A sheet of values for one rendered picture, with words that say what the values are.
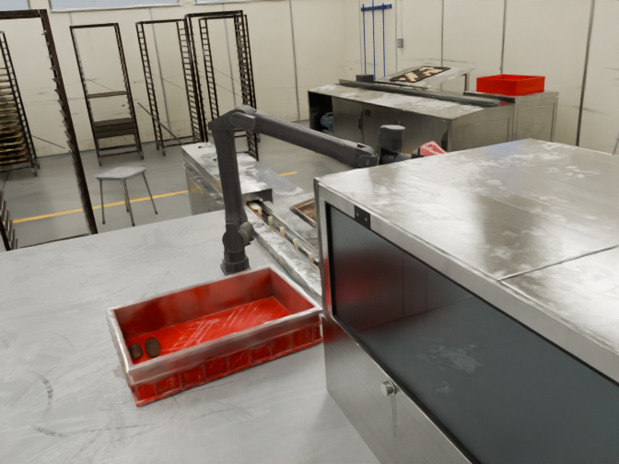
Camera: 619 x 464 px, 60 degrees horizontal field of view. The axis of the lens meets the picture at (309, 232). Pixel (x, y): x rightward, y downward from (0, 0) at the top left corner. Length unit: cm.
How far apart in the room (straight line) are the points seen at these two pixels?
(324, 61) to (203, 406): 860
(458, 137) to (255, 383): 352
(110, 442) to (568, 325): 92
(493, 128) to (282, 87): 520
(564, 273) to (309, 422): 67
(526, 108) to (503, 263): 453
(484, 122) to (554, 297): 411
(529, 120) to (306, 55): 507
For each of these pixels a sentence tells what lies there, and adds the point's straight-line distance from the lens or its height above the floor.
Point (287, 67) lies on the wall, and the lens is 929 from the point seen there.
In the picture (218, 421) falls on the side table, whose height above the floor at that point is 82.
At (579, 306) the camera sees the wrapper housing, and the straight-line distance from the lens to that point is 57.
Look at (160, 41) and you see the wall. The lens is 878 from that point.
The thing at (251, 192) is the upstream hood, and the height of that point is 91.
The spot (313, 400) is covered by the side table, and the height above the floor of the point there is 82.
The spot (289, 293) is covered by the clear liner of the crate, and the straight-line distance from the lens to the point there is 145.
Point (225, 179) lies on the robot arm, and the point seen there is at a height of 114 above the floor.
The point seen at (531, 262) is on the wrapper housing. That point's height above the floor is 130.
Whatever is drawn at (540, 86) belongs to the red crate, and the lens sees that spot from 535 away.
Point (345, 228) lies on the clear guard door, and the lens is 90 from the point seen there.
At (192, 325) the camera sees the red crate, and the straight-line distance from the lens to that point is 152.
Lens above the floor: 157
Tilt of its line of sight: 21 degrees down
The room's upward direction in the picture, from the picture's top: 4 degrees counter-clockwise
